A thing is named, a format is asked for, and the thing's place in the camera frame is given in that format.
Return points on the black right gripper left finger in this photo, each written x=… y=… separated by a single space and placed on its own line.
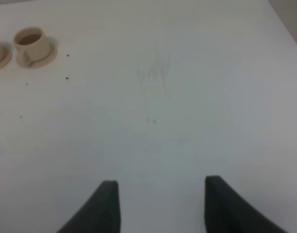
x=100 y=214

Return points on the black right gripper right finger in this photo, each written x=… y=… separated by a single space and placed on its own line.
x=226 y=211

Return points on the beige right cup saucer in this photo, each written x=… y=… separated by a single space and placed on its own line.
x=37 y=64

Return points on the beige right teacup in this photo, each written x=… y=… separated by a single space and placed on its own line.
x=32 y=46

